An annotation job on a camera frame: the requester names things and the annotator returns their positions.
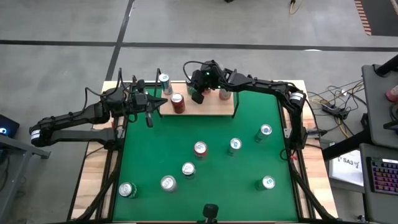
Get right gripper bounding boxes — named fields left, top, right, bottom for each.
left=191, top=62, right=224, bottom=105

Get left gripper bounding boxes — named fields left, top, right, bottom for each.
left=126, top=80, right=169, bottom=128

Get red can with black label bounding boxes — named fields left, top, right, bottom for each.
left=170, top=92, right=187, bottom=114

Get white and red Spindrift can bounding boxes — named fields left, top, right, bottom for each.
left=218, top=88, right=233, bottom=101
left=160, top=175, right=178, bottom=193

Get green table mat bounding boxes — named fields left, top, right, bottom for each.
left=112, top=86, right=299, bottom=222

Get black power strip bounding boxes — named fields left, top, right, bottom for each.
left=322, top=104, right=349, bottom=121

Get black device with blue light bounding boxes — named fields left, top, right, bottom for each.
left=0, top=114, right=20, bottom=139

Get black diagonal desk strut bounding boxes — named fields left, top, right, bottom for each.
left=322, top=129, right=374, bottom=161

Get grey metal cart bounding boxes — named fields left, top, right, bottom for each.
left=0, top=133, right=52, bottom=224

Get white SA3 sign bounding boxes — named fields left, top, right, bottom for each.
left=328, top=149, right=364, bottom=187

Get grey desk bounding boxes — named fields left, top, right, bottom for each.
left=359, top=142, right=398, bottom=224
left=361, top=63, right=398, bottom=149

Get red cup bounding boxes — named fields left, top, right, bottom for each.
left=385, top=84, right=398, bottom=103

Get black orange-striped floor mat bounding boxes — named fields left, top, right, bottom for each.
left=353, top=0, right=398, bottom=36

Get backlit black keyboard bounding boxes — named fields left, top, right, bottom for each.
left=366, top=156, right=398, bottom=196

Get wooden shelf with black frame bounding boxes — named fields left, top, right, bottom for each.
left=154, top=67, right=241, bottom=119

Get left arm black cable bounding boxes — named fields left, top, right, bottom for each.
left=84, top=67, right=125, bottom=124

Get black table-level camera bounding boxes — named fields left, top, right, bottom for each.
left=197, top=203, right=220, bottom=224

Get tangled floor cables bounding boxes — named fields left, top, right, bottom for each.
left=307, top=79, right=368, bottom=139

